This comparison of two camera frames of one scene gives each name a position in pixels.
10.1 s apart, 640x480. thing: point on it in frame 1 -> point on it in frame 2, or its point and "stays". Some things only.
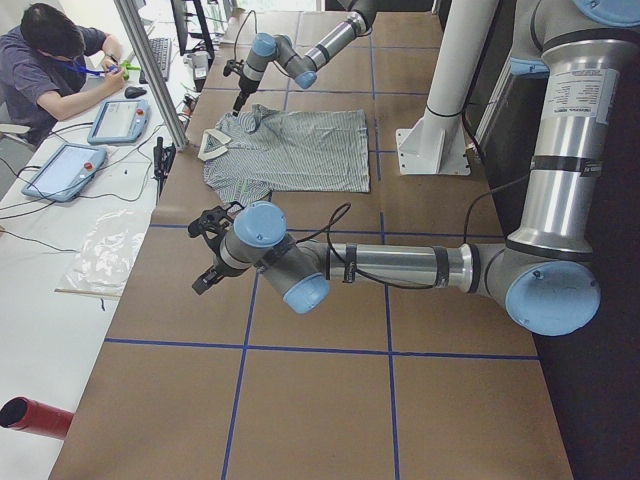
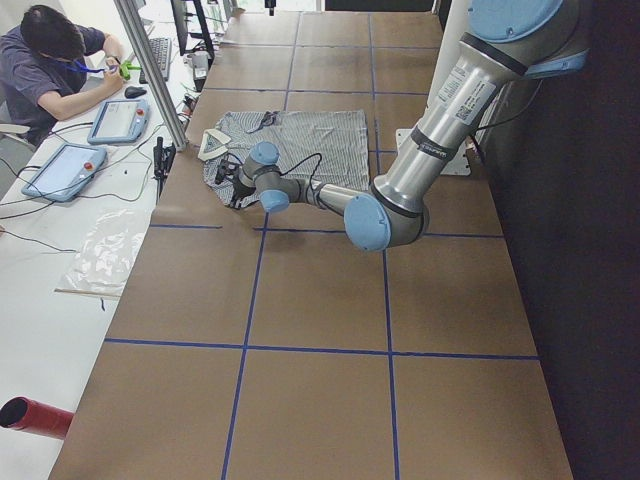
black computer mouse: x=132 y=92 stays
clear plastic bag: x=104 y=260 stays
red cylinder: x=30 y=415 stays
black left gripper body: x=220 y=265 -> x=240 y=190
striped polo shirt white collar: x=257 y=151 stays
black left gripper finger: x=206 y=280 -> x=235 y=201
